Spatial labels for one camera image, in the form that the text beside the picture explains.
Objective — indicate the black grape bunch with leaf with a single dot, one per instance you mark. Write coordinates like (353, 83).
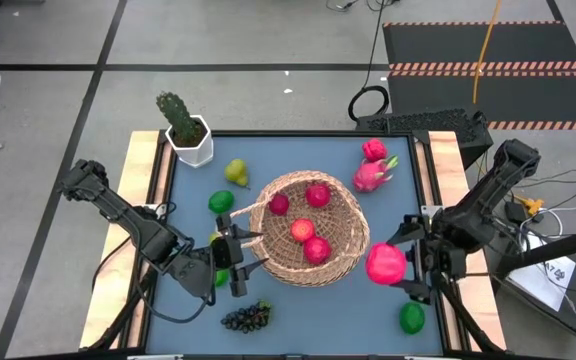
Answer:
(245, 318)

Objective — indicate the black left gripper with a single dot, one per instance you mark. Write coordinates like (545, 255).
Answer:
(225, 254)

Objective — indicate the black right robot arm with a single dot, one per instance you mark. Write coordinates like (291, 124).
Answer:
(493, 195)

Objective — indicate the white paper sheet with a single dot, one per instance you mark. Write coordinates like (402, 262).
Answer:
(543, 280)

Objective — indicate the yellow-green pear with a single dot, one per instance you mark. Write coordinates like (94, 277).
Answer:
(235, 171)

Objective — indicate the bumpy red fruit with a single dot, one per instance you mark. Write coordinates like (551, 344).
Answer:
(374, 149)

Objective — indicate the small dark red fruit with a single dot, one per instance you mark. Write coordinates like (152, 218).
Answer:
(278, 204)

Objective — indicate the red round fruit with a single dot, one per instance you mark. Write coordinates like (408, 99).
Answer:
(317, 195)
(316, 250)
(385, 263)

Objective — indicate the pink dragon fruit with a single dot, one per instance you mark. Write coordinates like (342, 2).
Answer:
(368, 175)

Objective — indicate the green artificial cactus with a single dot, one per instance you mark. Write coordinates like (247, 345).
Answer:
(178, 117)

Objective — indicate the large glossy green fruit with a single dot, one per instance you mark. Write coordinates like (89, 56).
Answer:
(412, 318)

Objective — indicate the white hexagonal plant pot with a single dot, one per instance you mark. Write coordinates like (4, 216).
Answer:
(195, 155)

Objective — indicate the black stand bar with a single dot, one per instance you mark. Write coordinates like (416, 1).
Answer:
(558, 247)

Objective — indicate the light wooden side board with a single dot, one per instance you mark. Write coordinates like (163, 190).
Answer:
(445, 150)
(133, 150)

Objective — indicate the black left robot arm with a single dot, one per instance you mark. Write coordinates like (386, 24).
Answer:
(118, 215)

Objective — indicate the black frame strut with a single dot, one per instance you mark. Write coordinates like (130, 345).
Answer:
(463, 312)
(118, 320)

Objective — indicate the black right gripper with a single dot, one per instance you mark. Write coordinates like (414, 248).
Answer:
(438, 255)

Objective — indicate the orange-red peach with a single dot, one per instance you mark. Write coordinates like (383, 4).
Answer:
(302, 230)

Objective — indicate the black table frame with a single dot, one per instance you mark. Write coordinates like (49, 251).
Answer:
(288, 133)

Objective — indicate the black hazard-striped floor mat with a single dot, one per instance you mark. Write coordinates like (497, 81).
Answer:
(518, 45)

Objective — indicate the small green lime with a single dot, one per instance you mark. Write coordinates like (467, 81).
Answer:
(222, 279)

